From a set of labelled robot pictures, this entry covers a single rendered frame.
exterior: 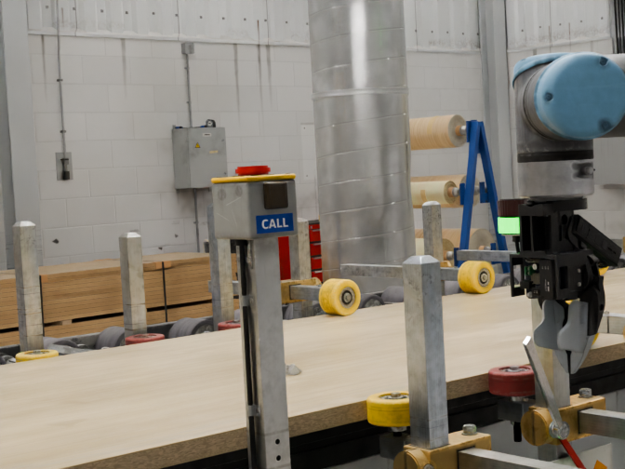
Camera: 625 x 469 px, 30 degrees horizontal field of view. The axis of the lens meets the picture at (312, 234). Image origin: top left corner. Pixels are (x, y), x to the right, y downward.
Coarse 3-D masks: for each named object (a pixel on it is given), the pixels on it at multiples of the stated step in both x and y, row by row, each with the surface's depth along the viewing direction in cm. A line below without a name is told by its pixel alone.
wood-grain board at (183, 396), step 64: (320, 320) 253; (384, 320) 247; (448, 320) 241; (512, 320) 236; (0, 384) 192; (64, 384) 189; (128, 384) 185; (192, 384) 182; (320, 384) 176; (384, 384) 173; (448, 384) 173; (0, 448) 145; (64, 448) 143; (128, 448) 141; (192, 448) 144
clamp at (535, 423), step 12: (576, 396) 172; (600, 396) 171; (528, 408) 167; (540, 408) 165; (564, 408) 164; (576, 408) 166; (588, 408) 168; (600, 408) 170; (528, 420) 164; (540, 420) 163; (564, 420) 164; (576, 420) 166; (528, 432) 165; (540, 432) 163; (576, 432) 166; (540, 444) 163; (552, 444) 164
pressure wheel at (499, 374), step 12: (492, 372) 175; (504, 372) 174; (516, 372) 174; (528, 372) 173; (492, 384) 175; (504, 384) 174; (516, 384) 173; (528, 384) 173; (516, 396) 176; (516, 432) 177
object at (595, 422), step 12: (504, 408) 177; (516, 408) 175; (516, 420) 175; (588, 420) 165; (600, 420) 163; (612, 420) 162; (624, 420) 160; (588, 432) 165; (600, 432) 164; (612, 432) 162; (624, 432) 160
